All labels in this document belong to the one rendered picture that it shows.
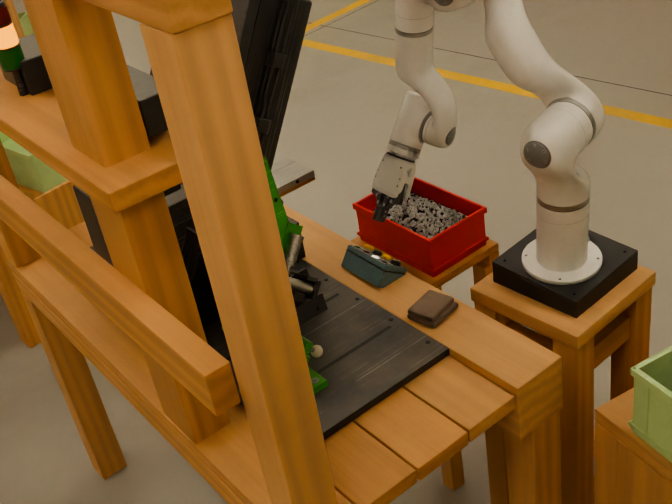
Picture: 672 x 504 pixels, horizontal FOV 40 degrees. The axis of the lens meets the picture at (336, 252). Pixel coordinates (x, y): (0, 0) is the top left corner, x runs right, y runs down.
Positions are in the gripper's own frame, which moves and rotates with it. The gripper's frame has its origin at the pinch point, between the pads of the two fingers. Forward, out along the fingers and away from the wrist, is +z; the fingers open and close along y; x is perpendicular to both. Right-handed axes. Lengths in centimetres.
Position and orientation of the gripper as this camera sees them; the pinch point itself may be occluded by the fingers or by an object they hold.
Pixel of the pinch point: (380, 213)
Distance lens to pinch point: 233.1
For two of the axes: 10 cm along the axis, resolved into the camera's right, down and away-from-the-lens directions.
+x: -7.2, -1.2, -6.9
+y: -6.2, -3.5, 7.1
